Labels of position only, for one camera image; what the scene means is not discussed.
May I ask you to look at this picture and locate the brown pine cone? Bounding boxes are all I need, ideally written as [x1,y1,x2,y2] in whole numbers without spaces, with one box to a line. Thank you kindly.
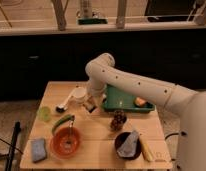
[110,110,127,131]

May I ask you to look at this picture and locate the blue sponge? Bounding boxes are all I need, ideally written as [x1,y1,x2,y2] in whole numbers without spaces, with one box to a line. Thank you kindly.
[31,138,47,163]

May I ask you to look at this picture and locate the black stand pole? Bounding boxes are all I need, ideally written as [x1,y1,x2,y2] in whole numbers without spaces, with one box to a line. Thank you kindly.
[5,121,21,171]

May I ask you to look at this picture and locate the green plastic tray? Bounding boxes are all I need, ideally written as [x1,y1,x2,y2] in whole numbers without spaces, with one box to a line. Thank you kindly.
[102,85,155,113]

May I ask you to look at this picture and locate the orange round fruit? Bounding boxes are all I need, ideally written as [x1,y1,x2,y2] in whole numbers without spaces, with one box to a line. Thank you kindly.
[134,97,146,107]

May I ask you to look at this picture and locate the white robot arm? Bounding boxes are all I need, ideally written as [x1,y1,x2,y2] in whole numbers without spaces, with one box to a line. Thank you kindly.
[85,53,206,171]

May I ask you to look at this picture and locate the black floor cable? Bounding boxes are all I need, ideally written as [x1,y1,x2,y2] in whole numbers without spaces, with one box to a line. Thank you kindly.
[164,131,180,141]

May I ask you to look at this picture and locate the yellow corn cob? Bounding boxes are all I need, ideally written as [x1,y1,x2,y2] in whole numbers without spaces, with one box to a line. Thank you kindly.
[140,136,155,162]

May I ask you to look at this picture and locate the wooden block eraser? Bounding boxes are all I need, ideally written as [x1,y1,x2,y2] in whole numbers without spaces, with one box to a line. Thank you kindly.
[83,101,97,113]

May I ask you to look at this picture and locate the small green cup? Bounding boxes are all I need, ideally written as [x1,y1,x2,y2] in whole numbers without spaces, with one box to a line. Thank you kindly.
[37,106,51,122]

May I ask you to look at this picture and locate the orange bowl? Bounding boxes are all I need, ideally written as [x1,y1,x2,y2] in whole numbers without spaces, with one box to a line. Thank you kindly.
[50,127,81,159]

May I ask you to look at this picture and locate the metal spoon in bowl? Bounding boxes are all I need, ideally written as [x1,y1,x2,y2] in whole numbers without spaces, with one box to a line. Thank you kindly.
[66,121,74,145]

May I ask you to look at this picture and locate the dark brown plate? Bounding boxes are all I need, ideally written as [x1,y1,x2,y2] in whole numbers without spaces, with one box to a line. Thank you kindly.
[114,132,142,160]

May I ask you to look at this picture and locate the white paper cup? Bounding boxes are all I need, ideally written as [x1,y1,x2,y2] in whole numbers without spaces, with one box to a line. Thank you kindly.
[73,87,87,103]

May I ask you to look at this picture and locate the white dish brush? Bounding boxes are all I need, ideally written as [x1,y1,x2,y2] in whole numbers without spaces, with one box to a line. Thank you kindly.
[56,89,76,113]

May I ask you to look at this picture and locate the grey cloth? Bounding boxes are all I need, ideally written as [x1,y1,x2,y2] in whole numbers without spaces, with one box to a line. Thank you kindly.
[117,130,140,158]

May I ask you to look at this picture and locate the wooden table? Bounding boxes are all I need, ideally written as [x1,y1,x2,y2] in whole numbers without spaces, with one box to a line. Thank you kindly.
[20,82,173,171]

